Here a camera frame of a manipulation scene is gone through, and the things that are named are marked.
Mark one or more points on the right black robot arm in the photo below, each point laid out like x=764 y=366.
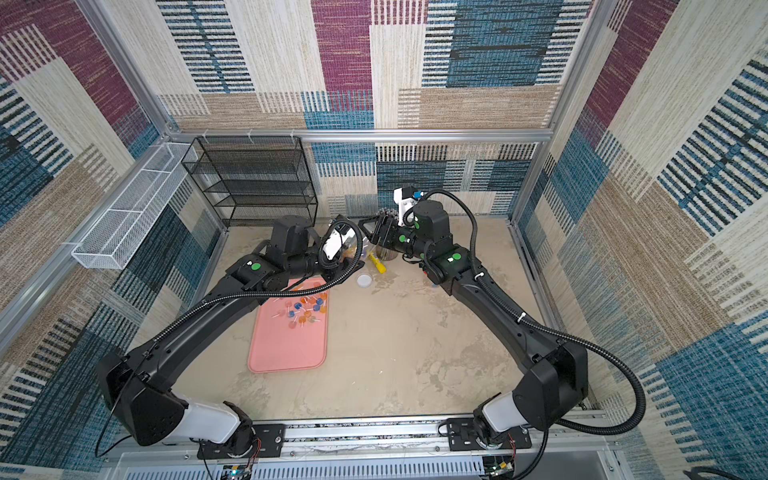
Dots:
x=555 y=371

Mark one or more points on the translucent white jar lid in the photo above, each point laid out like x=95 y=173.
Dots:
x=364 y=281

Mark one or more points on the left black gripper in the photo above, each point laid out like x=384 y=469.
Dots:
x=349 y=262

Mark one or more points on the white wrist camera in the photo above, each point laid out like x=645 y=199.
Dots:
x=405 y=198
x=340 y=240

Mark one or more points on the clear cup of pencils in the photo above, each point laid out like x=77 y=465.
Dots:
x=385 y=254

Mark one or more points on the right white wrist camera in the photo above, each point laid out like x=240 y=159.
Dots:
x=405 y=198

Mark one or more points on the black wire shelf rack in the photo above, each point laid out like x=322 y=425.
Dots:
x=253 y=181

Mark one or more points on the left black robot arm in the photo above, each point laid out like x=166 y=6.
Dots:
x=137 y=386

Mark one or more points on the white wire mesh basket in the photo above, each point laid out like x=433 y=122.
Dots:
x=119 y=232

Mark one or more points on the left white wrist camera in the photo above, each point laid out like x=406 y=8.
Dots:
x=340 y=240

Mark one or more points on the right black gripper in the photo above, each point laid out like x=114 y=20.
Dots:
x=387 y=229

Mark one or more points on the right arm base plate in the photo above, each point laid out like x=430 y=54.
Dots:
x=470 y=434

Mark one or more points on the pink plastic tray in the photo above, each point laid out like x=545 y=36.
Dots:
x=295 y=342

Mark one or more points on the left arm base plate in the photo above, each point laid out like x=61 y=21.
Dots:
x=249 y=442

